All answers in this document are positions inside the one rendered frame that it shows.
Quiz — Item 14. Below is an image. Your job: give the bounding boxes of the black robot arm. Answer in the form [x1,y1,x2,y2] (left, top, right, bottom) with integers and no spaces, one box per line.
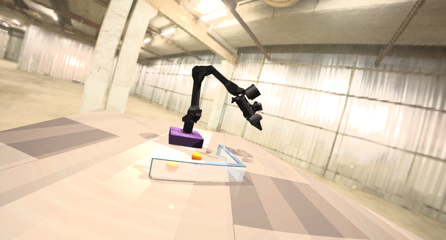
[181,65,263,134]

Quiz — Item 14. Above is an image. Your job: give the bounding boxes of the low clear corner walls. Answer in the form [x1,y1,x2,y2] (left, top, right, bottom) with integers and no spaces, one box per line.
[150,146,246,181]

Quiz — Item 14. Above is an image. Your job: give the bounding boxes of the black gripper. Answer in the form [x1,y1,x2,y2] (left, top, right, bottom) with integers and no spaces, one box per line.
[240,103,263,131]

